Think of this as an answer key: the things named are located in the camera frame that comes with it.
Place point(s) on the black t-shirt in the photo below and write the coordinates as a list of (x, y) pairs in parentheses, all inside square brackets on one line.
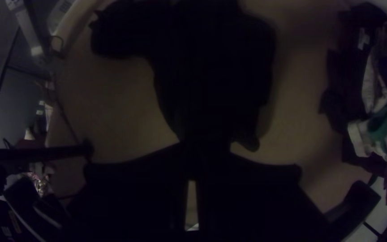
[(207, 67)]

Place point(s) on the heap of clothes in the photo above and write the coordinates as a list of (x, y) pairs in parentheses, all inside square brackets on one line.
[(365, 101)]

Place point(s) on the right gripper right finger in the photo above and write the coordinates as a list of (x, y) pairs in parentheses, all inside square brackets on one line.
[(254, 201)]

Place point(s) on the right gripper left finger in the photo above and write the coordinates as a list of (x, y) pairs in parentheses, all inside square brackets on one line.
[(133, 201)]

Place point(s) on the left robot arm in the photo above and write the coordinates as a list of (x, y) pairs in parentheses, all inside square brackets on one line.
[(29, 154)]

